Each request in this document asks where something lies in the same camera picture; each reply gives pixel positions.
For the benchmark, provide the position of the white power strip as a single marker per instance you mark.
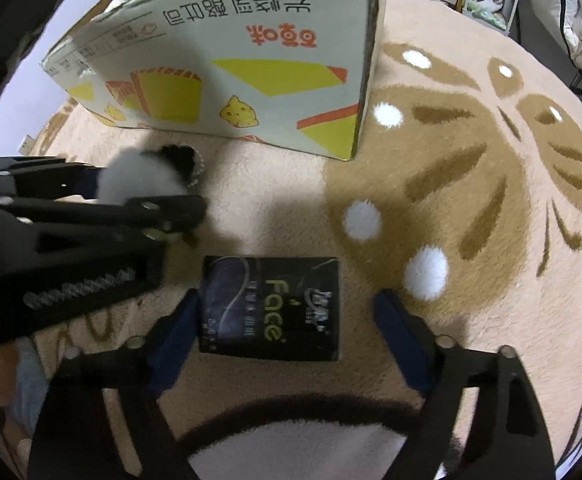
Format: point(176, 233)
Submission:
point(25, 144)

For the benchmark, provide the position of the printed cardboard box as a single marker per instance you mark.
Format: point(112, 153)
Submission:
point(271, 35)

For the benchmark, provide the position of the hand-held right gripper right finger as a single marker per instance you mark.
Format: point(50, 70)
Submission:
point(401, 340)

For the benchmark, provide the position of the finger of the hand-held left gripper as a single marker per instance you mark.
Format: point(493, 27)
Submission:
point(171, 210)
point(41, 177)

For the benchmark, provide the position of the pale green cloth bundle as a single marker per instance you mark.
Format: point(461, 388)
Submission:
point(488, 7)

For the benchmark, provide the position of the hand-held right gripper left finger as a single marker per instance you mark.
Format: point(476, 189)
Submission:
point(176, 340)

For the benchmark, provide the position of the white and black plush toy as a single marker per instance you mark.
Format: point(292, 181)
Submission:
point(136, 177)

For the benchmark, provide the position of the black tissue pack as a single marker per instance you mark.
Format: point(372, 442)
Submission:
point(271, 310)

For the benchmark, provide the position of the person's leg in jeans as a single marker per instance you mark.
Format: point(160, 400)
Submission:
point(26, 380)

